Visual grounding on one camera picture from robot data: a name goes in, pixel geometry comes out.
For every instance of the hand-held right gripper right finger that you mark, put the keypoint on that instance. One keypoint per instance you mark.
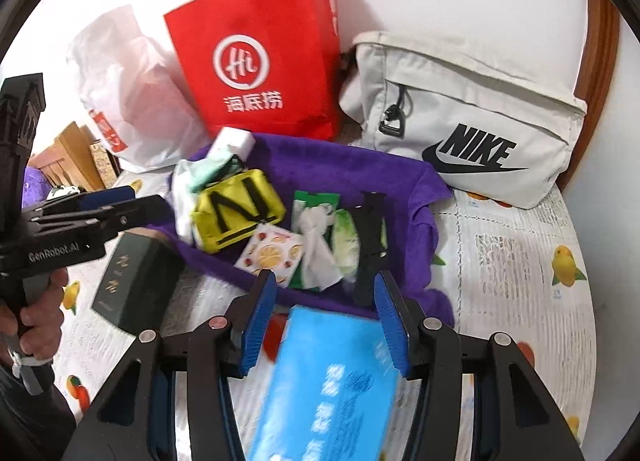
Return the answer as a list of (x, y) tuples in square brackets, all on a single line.
[(392, 326)]

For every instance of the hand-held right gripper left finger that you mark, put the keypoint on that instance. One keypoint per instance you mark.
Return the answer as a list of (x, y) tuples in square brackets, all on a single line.
[(257, 326)]

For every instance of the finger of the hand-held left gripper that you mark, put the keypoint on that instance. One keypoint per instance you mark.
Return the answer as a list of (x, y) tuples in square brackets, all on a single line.
[(107, 198), (140, 213)]

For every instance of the fruit print packet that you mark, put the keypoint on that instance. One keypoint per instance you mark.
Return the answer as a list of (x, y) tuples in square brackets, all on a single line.
[(270, 251)]

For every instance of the blue tissue pack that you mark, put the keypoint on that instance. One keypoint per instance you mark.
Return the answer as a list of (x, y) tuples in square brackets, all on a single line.
[(325, 381)]

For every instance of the white tissue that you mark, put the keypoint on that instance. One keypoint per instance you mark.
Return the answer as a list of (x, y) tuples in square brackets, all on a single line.
[(315, 251)]

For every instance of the white sponge block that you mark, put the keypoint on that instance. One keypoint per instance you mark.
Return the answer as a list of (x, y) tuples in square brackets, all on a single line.
[(235, 141)]

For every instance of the dark green wet wipe packet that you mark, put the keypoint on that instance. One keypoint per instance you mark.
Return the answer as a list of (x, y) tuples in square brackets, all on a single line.
[(312, 201)]

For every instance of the purple towel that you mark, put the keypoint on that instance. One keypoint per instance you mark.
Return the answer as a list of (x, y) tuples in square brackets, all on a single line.
[(310, 166)]

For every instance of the person's left forearm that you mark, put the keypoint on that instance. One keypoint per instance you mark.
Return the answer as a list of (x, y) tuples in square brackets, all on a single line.
[(25, 416)]

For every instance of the person's left hand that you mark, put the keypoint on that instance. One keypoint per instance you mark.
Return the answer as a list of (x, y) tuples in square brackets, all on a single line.
[(45, 321)]

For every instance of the brown patterned box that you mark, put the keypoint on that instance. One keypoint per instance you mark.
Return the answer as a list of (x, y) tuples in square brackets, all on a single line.
[(105, 166)]

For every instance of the white spotted cloth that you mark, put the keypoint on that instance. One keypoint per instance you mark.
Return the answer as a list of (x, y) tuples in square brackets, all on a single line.
[(62, 192)]

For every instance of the light wooden furniture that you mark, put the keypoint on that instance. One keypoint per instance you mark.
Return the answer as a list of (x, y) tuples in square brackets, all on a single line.
[(65, 151)]

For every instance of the black box with gold end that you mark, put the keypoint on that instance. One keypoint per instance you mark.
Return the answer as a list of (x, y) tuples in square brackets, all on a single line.
[(135, 281)]

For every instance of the purple fluffy item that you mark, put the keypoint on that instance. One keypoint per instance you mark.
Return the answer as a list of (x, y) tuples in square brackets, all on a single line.
[(32, 181)]

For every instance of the white plastic shopping bag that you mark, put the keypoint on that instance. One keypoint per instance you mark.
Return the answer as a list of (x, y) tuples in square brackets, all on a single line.
[(130, 91)]

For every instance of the fruit print tablecloth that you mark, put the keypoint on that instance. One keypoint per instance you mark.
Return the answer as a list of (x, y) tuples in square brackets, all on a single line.
[(500, 266)]

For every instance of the red paper bag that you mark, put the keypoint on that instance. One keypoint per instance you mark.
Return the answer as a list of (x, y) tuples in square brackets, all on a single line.
[(280, 31)]

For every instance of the grey waist bag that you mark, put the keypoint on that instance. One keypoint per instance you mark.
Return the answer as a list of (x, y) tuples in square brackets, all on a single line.
[(450, 91)]

